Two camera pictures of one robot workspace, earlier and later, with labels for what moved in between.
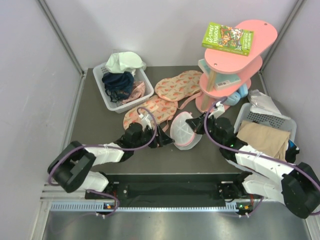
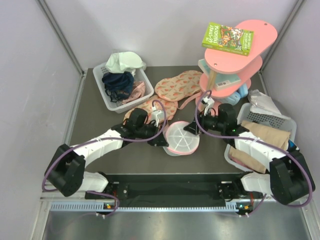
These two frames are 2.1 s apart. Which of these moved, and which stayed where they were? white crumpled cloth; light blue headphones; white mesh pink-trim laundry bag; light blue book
Moved: white mesh pink-trim laundry bag
Stayed: light blue book; white crumpled cloth; light blue headphones
